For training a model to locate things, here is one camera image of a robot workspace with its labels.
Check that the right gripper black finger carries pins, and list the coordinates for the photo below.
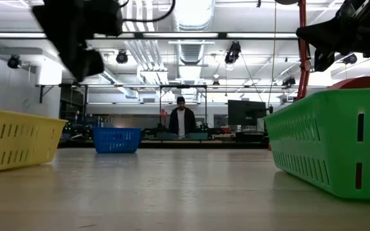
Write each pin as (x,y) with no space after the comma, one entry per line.
(323,61)
(326,37)

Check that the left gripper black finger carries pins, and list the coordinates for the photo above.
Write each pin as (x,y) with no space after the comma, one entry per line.
(94,62)
(72,51)

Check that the large red tape roll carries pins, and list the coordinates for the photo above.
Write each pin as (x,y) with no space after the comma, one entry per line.
(361,82)

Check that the red round base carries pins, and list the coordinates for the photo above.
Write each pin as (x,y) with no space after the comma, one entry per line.
(303,70)

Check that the black ceiling spotlight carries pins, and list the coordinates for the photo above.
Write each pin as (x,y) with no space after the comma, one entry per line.
(289,81)
(122,57)
(13,62)
(233,53)

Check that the long black horizontal bar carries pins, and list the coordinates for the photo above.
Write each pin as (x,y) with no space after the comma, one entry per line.
(124,85)

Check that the blue plastic basket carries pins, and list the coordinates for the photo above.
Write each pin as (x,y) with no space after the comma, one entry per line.
(116,139)

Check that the green plastic basket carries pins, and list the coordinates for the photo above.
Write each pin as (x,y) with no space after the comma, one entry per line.
(326,144)

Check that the black monitor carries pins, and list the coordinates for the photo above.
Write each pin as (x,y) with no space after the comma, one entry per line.
(246,112)

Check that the person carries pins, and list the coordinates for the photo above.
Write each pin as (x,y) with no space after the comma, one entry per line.
(181,120)

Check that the yellow plastic basket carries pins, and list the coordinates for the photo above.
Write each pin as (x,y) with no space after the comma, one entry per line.
(18,141)

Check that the black overhead frame beam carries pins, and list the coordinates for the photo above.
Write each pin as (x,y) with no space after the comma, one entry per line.
(188,35)

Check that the silver ventilation duct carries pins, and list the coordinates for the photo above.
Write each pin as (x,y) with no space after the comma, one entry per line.
(193,16)

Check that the black aluminium frame rail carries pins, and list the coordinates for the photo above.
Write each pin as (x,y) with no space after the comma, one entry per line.
(172,145)

